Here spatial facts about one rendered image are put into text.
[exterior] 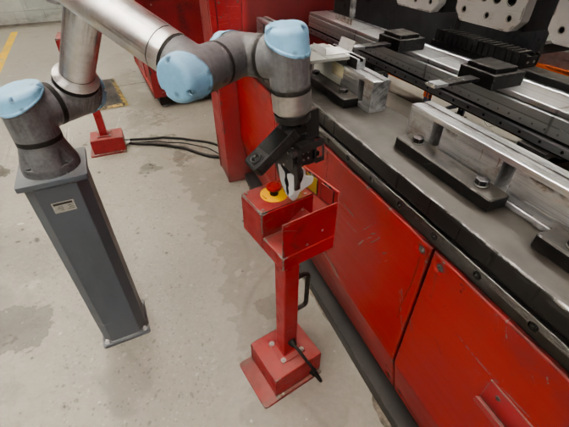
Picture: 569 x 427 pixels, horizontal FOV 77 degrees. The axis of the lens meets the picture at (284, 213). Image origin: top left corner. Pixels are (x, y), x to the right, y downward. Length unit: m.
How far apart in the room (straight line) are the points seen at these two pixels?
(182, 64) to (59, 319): 1.47
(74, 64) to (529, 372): 1.18
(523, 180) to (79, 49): 1.02
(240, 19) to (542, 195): 1.66
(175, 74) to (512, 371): 0.77
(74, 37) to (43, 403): 1.22
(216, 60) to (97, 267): 0.93
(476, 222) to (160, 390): 1.20
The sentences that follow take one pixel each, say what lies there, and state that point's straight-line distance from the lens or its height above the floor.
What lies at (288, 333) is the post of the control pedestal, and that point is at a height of 0.25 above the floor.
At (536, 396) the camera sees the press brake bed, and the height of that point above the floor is 0.68.
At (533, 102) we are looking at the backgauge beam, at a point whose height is 0.98.
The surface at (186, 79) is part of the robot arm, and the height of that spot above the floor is 1.14.
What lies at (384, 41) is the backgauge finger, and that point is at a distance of 1.44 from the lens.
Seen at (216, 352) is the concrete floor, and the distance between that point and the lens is 1.55.
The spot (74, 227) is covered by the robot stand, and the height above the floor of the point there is 0.60.
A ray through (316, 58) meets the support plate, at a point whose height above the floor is 1.00.
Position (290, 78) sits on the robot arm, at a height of 1.12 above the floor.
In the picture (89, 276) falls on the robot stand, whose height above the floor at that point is 0.39.
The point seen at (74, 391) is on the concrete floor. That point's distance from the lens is 1.64.
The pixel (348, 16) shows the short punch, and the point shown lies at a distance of 1.27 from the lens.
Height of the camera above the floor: 1.32
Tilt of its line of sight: 38 degrees down
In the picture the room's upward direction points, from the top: straight up
